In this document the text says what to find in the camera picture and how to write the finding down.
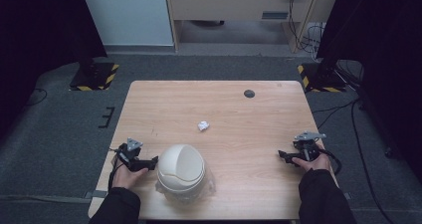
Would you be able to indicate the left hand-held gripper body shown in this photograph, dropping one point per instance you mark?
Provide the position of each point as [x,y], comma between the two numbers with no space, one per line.
[127,152]

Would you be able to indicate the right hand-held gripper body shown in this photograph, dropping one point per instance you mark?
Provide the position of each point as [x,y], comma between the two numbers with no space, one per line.
[307,146]

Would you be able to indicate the person's right hand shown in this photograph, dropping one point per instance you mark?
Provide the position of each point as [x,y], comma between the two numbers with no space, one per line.
[315,164]

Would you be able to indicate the person's left hand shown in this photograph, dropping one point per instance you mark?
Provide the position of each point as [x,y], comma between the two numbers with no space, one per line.
[126,179]

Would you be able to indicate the white swing-lid trash bin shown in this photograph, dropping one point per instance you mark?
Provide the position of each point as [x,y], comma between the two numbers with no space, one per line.
[180,171]

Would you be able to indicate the crumpled white paper ball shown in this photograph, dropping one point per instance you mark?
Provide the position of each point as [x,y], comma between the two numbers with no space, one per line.
[203,125]

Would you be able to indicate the black yellow-striped stand base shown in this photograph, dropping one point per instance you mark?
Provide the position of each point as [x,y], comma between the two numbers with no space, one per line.
[94,78]
[320,79]

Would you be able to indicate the black curtain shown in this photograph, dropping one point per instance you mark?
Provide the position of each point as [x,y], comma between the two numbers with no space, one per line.
[381,35]
[36,38]

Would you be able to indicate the white cabinet panel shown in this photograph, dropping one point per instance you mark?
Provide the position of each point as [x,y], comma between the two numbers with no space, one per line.
[126,15]

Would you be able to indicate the light wooden desk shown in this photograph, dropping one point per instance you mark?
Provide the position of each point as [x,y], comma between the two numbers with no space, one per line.
[232,5]

